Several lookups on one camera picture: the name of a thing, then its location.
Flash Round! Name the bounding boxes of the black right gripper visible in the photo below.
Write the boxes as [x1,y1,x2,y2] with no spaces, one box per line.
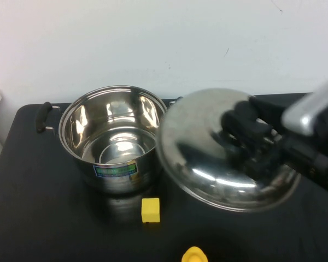
[223,97,328,181]

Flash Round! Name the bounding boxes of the yellow rounded plastic object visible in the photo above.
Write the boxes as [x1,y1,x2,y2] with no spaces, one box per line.
[181,246,209,262]

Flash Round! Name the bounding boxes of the steel lid with black knob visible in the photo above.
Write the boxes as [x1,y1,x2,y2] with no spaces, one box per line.
[155,87,302,213]

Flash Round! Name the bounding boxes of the yellow foam cube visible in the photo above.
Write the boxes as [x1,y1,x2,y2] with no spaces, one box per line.
[141,197,161,223]

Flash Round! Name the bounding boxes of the stainless steel pot black handles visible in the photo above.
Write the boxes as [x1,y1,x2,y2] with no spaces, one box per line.
[36,85,183,195]

